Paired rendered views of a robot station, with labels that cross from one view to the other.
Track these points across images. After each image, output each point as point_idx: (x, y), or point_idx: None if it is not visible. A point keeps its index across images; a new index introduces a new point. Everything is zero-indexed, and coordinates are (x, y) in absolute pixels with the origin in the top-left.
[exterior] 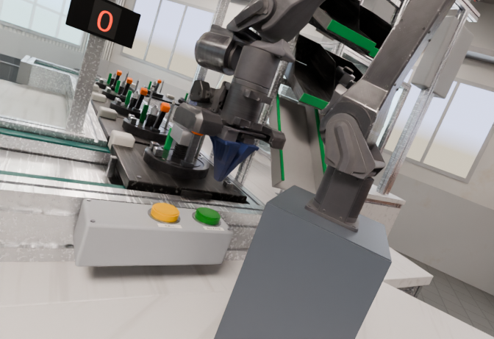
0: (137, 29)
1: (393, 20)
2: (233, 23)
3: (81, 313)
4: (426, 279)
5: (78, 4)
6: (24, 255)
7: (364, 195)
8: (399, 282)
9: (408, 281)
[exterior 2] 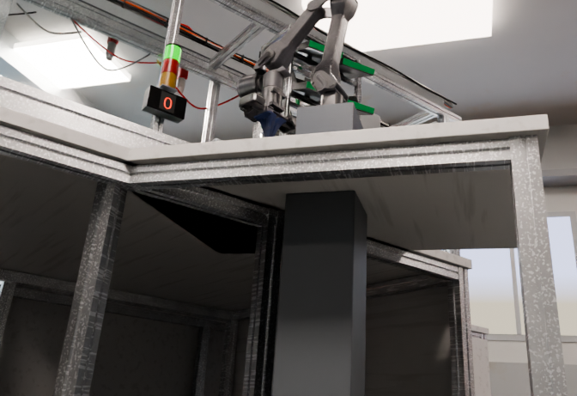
0: (185, 107)
1: (355, 94)
2: (256, 65)
3: None
4: (464, 259)
5: (153, 94)
6: None
7: (340, 100)
8: (434, 250)
9: (444, 253)
